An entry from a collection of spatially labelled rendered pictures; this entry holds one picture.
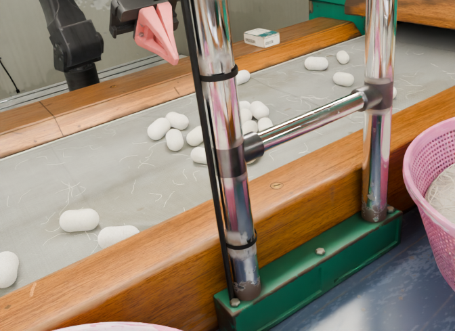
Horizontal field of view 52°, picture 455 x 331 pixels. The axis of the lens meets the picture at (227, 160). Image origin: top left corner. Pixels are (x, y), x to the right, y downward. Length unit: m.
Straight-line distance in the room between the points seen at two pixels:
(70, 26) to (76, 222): 0.54
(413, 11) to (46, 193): 0.59
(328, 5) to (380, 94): 0.63
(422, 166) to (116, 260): 0.30
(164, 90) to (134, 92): 0.05
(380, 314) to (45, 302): 0.27
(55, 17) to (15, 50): 1.66
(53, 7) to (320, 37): 0.49
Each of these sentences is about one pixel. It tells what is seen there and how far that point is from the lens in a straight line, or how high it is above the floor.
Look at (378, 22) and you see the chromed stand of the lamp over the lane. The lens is 0.38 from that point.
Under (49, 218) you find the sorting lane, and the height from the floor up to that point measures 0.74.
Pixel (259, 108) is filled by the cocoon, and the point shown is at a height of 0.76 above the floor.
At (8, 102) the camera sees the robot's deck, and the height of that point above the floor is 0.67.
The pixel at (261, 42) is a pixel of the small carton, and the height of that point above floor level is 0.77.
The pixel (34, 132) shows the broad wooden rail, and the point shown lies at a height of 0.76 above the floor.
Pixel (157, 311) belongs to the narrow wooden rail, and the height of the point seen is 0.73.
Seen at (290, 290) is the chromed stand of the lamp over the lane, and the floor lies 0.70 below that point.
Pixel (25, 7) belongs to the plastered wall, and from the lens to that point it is 2.58.
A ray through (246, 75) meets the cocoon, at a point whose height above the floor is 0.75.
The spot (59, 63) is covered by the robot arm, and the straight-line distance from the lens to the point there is 0.95.
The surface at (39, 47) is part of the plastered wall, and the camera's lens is 2.61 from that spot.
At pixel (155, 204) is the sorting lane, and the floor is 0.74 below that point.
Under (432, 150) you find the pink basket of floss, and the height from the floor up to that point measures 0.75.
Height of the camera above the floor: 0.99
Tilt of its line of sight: 29 degrees down
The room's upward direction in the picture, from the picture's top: 8 degrees counter-clockwise
